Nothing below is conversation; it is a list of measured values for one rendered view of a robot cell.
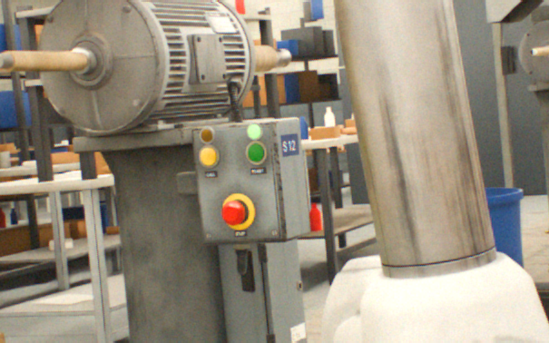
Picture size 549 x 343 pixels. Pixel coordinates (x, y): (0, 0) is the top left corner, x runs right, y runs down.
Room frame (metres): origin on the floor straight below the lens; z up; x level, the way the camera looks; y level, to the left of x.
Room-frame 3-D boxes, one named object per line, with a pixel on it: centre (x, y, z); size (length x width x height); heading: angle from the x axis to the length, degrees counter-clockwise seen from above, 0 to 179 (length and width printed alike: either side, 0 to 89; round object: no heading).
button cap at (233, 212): (1.94, 0.06, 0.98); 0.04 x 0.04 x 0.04; 62
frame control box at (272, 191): (2.06, 0.03, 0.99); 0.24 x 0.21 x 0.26; 152
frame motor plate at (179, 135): (2.31, 0.17, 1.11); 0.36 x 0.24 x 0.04; 152
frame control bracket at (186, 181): (2.09, 0.08, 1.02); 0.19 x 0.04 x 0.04; 62
